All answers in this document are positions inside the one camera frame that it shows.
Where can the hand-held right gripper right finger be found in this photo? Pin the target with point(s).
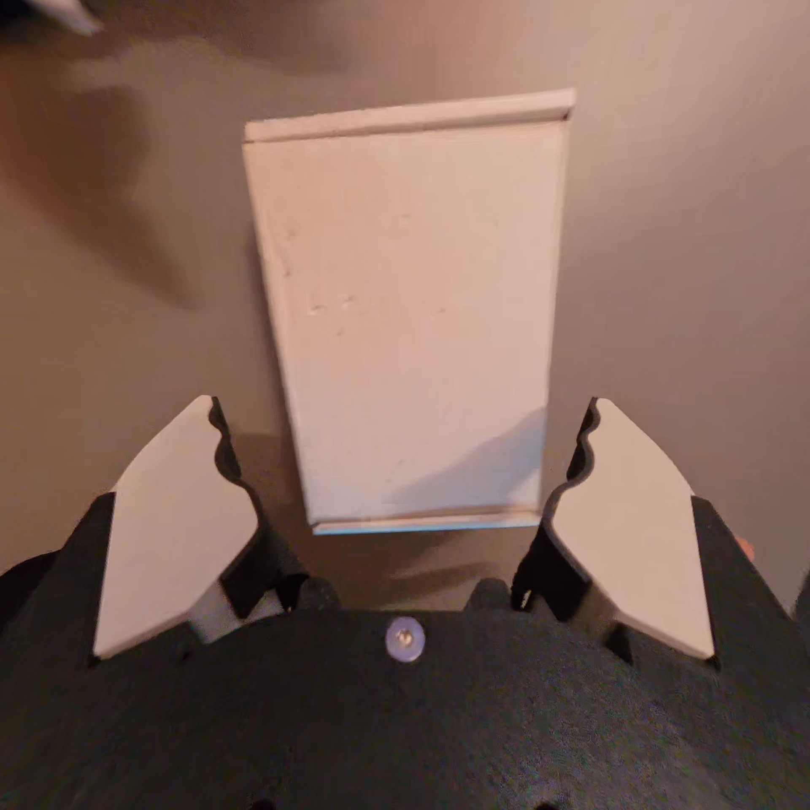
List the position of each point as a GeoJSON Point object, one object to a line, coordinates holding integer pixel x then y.
{"type": "Point", "coordinates": [633, 531]}

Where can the person's right hand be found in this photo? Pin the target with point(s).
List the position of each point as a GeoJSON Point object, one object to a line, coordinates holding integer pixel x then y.
{"type": "Point", "coordinates": [747, 549]}

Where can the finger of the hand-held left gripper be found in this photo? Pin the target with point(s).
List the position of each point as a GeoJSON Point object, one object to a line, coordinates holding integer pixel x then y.
{"type": "Point", "coordinates": [73, 12]}

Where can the white cardboard mailer box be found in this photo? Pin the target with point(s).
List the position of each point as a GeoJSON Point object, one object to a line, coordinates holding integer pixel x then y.
{"type": "Point", "coordinates": [411, 316]}

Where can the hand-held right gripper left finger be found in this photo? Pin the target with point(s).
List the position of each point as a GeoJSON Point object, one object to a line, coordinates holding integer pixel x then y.
{"type": "Point", "coordinates": [171, 531]}

